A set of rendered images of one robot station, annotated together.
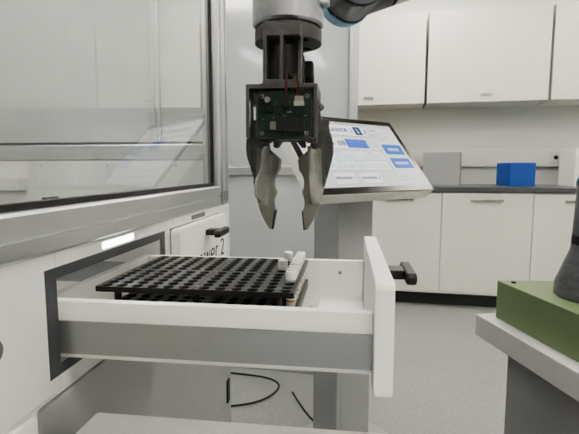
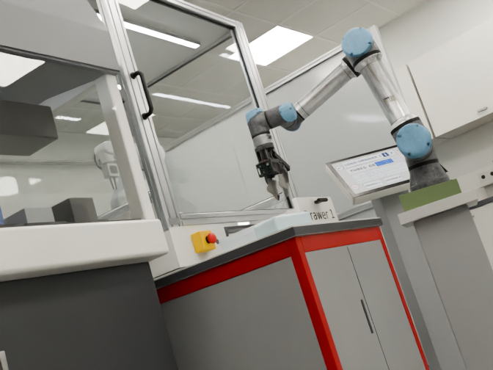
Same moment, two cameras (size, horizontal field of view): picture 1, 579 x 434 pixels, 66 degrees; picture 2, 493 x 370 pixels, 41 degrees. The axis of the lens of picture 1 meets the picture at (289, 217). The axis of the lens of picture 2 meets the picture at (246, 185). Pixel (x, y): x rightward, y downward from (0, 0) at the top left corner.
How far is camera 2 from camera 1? 2.07 m
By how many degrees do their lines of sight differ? 29
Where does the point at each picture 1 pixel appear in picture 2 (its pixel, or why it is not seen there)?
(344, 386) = (430, 318)
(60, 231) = (225, 218)
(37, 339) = not seen: hidden behind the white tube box
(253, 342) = not seen: hidden behind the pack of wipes
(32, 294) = (221, 231)
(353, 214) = (395, 205)
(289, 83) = (264, 161)
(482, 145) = not seen: outside the picture
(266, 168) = (271, 183)
